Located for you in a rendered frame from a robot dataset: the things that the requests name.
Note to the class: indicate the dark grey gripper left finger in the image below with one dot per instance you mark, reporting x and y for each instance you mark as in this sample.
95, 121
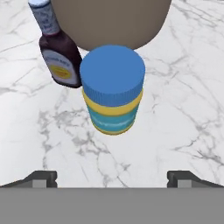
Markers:
42, 178

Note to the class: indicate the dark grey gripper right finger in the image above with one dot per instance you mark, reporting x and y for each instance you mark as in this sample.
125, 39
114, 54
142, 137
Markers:
180, 178

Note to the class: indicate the blue-lidded yellow mayonnaise jar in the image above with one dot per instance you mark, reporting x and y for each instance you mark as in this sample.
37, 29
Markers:
112, 87

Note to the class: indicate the dark brown condiment bottle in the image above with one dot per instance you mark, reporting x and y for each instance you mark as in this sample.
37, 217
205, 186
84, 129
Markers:
60, 61

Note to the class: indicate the tan round bowl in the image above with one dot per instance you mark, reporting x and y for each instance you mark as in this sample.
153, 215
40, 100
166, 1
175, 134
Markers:
110, 22

